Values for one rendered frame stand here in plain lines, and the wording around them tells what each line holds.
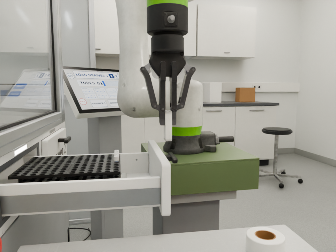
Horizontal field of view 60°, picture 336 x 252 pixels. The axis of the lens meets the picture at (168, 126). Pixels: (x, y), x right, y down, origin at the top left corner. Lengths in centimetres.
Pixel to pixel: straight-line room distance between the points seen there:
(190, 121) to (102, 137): 82
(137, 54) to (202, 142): 36
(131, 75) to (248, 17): 374
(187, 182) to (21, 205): 46
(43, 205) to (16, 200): 5
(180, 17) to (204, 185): 50
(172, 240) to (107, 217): 120
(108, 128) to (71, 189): 112
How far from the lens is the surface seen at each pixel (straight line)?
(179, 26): 65
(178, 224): 101
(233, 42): 443
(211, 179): 91
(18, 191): 63
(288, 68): 527
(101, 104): 157
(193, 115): 96
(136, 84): 93
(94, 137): 171
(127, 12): 103
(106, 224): 184
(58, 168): 70
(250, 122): 414
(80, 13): 242
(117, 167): 67
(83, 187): 60
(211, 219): 104
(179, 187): 88
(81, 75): 166
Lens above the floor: 107
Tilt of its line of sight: 7 degrees down
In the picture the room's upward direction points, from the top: straight up
